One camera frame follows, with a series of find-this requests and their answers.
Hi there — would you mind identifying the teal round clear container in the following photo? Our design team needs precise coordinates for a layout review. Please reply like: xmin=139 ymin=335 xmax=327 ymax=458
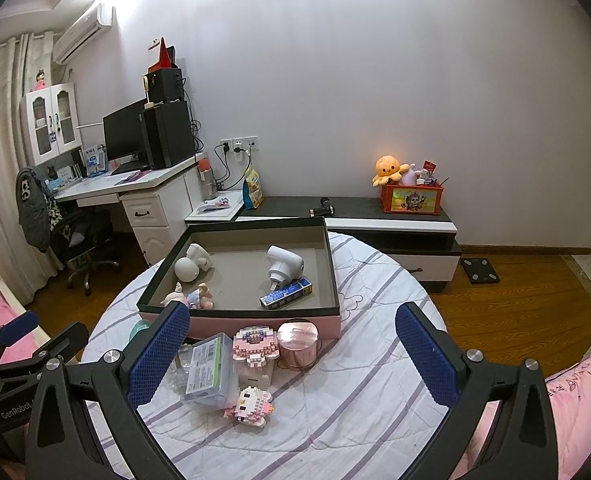
xmin=128 ymin=320 xmax=151 ymax=341

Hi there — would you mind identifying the white round figure toy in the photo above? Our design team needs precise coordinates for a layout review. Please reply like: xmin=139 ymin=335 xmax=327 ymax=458
xmin=174 ymin=243 xmax=212 ymax=283

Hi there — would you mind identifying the pink baby figurine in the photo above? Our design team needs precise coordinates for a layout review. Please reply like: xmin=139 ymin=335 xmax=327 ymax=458
xmin=161 ymin=282 xmax=214 ymax=310

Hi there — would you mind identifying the clear plastic case green label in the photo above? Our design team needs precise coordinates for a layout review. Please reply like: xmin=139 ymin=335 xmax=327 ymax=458
xmin=180 ymin=333 xmax=239 ymax=410

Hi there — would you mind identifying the pink cat block model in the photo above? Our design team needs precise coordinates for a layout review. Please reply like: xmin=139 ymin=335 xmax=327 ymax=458
xmin=224 ymin=386 xmax=274 ymax=428

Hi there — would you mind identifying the pink flower block model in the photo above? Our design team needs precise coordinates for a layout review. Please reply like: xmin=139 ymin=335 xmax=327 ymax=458
xmin=233 ymin=325 xmax=280 ymax=390

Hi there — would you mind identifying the white handheld device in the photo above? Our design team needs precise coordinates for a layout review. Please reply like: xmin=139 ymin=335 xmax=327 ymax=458
xmin=268 ymin=245 xmax=304 ymax=290

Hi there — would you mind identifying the rose gold round tin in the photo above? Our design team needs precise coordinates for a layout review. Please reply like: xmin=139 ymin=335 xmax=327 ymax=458
xmin=277 ymin=320 xmax=321 ymax=370

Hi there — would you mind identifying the blue rectangular pack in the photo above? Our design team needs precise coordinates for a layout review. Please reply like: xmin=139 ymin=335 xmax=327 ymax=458
xmin=260 ymin=278 xmax=313 ymax=310

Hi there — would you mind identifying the black office chair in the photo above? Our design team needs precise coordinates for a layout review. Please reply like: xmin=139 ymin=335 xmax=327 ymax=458
xmin=50 ymin=208 xmax=121 ymax=297

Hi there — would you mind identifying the dark hanging jacket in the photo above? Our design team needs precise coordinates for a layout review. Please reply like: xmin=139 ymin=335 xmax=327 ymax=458
xmin=16 ymin=167 xmax=64 ymax=252

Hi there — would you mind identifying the white desk with drawers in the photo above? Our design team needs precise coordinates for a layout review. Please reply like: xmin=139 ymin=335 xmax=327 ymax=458
xmin=56 ymin=153 xmax=206 ymax=266

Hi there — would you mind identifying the striped white tablecloth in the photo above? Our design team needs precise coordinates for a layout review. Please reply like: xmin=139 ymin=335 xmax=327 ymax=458
xmin=81 ymin=231 xmax=452 ymax=480

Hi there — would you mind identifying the black bathroom scale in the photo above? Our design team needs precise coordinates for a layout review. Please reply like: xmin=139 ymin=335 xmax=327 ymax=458
xmin=460 ymin=257 xmax=501 ymax=285

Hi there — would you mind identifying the pink black storage box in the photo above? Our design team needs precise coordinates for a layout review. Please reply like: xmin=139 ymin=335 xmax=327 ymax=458
xmin=137 ymin=218 xmax=341 ymax=340

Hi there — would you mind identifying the black computer monitor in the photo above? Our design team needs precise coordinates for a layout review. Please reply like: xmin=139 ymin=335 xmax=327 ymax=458
xmin=102 ymin=99 xmax=148 ymax=174

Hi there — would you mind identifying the orange capped bottle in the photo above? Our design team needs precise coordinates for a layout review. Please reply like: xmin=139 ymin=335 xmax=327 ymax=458
xmin=198 ymin=156 xmax=218 ymax=200

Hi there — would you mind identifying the black white tv stand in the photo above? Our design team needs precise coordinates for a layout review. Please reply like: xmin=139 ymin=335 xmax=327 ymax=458
xmin=184 ymin=190 xmax=463 ymax=294

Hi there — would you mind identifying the yellow snack bag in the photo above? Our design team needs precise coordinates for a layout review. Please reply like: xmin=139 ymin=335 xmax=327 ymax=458
xmin=242 ymin=166 xmax=264 ymax=210

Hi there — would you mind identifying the black computer tower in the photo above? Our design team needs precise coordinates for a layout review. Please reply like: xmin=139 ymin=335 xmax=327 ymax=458
xmin=140 ymin=101 xmax=197 ymax=170

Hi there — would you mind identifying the pink doll on cabinet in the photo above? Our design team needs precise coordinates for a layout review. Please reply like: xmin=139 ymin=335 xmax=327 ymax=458
xmin=33 ymin=70 xmax=47 ymax=91

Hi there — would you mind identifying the black speaker box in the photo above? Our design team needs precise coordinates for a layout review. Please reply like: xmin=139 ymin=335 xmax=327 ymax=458
xmin=144 ymin=67 xmax=184 ymax=104

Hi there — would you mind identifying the beige curtain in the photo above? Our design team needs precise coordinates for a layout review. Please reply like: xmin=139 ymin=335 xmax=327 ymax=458
xmin=0 ymin=32 xmax=59 ymax=304

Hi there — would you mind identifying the red toy box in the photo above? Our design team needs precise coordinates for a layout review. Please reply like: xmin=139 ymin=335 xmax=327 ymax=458
xmin=380 ymin=184 xmax=443 ymax=214

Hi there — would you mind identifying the red triangular item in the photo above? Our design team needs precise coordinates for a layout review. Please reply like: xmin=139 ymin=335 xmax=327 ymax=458
xmin=147 ymin=37 xmax=176 ymax=73

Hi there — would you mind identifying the orange octopus plush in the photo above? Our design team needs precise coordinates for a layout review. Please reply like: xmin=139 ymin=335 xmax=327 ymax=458
xmin=371 ymin=155 xmax=410 ymax=188

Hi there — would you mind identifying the white air conditioner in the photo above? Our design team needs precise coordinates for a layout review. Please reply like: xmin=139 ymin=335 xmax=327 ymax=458
xmin=53 ymin=3 xmax=114 ymax=65

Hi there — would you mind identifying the white wall cabinet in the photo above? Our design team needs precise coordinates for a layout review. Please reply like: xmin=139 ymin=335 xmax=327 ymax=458
xmin=20 ymin=84 xmax=82 ymax=166

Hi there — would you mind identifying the wall power outlet strip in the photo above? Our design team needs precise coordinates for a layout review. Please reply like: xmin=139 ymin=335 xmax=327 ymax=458
xmin=220 ymin=136 xmax=260 ymax=154

